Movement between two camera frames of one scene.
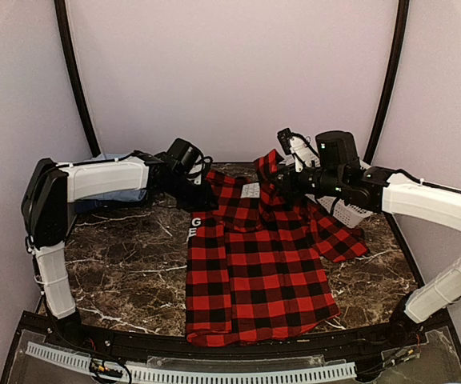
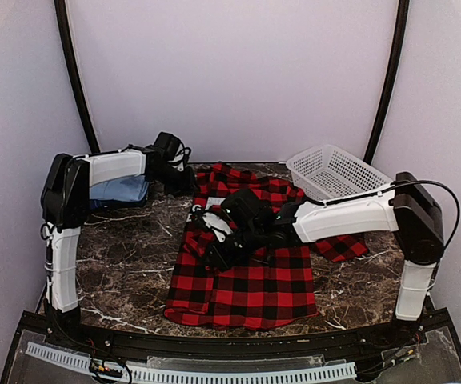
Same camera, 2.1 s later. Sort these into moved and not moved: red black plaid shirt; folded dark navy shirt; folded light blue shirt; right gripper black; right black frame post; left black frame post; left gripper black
Moved: right gripper black; left gripper black; red black plaid shirt
Not moved: folded dark navy shirt; folded light blue shirt; left black frame post; right black frame post
